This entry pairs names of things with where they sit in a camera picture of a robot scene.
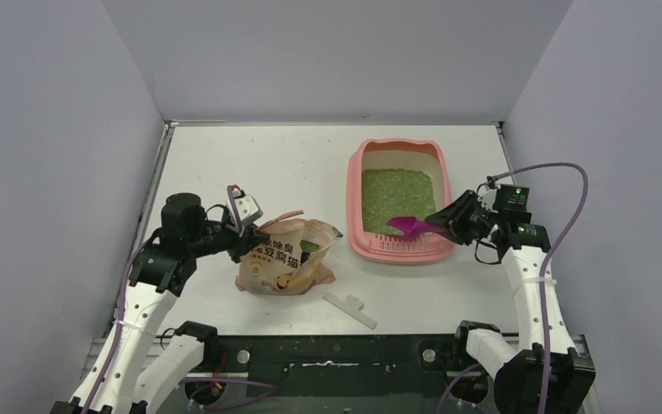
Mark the purple litter scoop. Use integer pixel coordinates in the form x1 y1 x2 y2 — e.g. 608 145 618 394
386 216 446 239

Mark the beige cat litter bag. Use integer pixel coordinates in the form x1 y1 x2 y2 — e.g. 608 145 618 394
234 210 343 296

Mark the white bag clip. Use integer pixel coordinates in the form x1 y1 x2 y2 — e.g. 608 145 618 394
323 292 377 329

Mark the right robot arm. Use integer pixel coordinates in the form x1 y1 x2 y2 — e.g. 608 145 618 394
424 184 596 413

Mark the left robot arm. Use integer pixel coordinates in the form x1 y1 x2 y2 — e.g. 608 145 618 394
51 185 269 413

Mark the green cat litter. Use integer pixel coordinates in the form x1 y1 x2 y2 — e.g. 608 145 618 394
299 167 440 253

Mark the pink litter box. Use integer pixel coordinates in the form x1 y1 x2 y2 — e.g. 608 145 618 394
346 139 454 265

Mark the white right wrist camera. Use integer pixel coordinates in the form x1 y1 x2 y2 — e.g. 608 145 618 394
476 183 500 214

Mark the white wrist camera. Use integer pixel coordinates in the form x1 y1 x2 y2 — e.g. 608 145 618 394
225 185 263 234
476 183 500 214

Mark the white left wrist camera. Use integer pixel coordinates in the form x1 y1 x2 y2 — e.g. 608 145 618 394
225 185 263 234

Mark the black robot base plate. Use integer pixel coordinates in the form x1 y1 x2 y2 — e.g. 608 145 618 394
193 334 474 398

